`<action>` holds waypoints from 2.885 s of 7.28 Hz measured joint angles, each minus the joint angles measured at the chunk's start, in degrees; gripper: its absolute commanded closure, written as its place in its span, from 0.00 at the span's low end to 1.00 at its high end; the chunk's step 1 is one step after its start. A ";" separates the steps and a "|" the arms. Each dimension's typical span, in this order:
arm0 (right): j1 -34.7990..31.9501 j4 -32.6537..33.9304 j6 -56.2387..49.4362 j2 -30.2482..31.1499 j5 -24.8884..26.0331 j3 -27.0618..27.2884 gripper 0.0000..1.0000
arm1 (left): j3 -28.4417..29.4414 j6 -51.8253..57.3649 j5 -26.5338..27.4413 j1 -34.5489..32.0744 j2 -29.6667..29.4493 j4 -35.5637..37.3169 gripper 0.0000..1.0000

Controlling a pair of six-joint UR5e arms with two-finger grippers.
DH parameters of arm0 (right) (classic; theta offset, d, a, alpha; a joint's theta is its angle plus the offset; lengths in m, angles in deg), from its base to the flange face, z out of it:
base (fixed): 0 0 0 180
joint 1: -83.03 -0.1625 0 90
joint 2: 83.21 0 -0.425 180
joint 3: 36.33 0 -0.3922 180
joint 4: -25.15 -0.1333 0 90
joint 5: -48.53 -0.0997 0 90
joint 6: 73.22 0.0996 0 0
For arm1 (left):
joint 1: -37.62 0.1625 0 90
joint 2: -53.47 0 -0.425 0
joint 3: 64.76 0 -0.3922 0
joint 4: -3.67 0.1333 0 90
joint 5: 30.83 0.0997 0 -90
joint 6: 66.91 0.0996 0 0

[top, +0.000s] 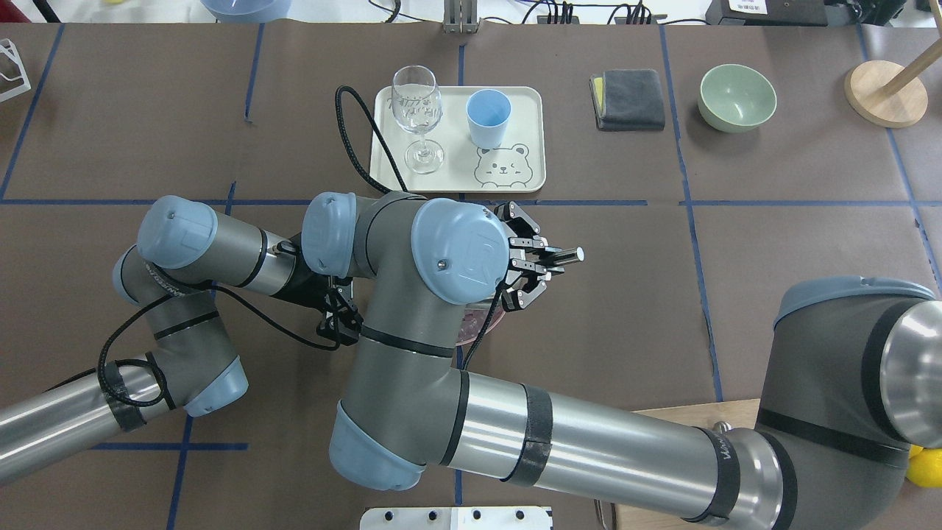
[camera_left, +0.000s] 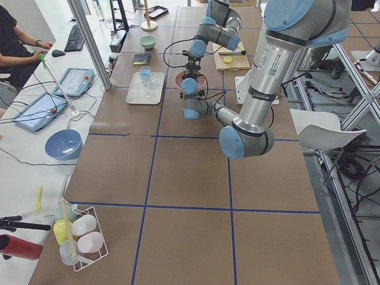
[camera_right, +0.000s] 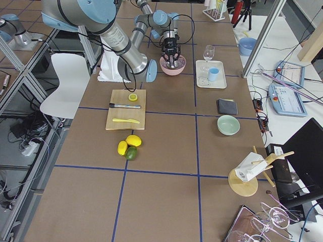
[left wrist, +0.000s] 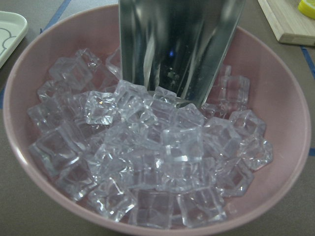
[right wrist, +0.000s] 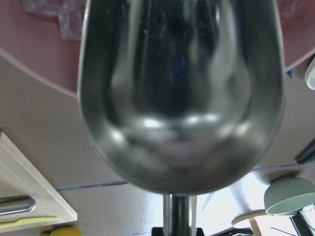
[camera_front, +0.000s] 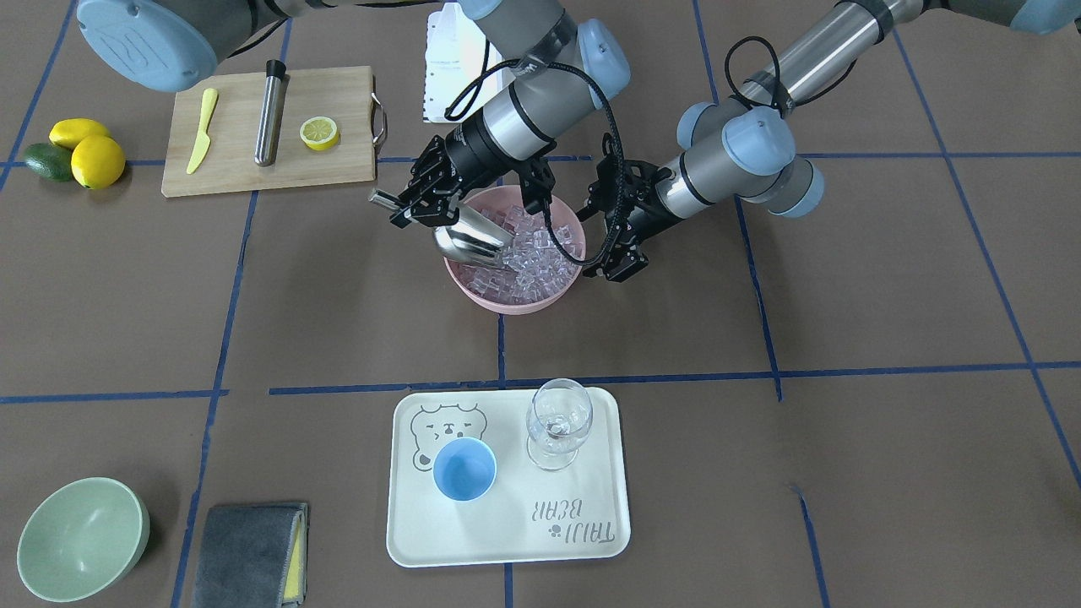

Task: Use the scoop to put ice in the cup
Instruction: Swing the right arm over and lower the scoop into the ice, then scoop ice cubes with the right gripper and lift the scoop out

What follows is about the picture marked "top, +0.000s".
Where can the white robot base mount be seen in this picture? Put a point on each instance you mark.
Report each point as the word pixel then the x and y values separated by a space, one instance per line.
pixel 458 517

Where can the blue bowl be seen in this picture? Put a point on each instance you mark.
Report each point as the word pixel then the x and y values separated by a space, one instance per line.
pixel 248 11

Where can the green bowl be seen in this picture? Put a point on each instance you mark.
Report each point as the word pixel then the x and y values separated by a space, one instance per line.
pixel 734 98

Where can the metal ice scoop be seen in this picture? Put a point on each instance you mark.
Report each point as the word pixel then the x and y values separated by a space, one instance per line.
pixel 556 264

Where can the clear wine glass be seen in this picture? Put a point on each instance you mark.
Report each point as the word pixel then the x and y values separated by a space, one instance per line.
pixel 417 107

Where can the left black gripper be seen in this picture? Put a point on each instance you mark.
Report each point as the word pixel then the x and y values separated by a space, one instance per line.
pixel 307 280

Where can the pink bowl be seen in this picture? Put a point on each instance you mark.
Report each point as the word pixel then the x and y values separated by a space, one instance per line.
pixel 473 320

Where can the wooden stand with base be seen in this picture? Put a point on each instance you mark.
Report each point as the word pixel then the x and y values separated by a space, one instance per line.
pixel 889 94

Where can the aluminium frame post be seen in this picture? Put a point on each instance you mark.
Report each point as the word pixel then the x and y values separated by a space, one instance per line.
pixel 460 17

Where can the white wire cup rack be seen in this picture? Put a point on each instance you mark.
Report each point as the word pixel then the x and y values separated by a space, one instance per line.
pixel 14 77

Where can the white bear tray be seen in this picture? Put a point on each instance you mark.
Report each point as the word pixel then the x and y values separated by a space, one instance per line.
pixel 517 166

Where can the wooden cutting board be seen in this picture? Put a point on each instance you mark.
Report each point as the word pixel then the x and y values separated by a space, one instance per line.
pixel 740 413

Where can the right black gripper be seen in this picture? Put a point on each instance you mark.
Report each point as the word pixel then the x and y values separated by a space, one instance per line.
pixel 524 254

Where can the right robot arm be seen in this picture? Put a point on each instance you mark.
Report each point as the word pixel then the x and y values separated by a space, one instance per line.
pixel 852 383

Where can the blue plastic cup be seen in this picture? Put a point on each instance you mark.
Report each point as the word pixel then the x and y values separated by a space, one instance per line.
pixel 488 112

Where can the dark grey folded cloth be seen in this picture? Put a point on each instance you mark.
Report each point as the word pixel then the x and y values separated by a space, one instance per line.
pixel 628 100

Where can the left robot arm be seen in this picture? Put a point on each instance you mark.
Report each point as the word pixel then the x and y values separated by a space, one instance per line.
pixel 185 253

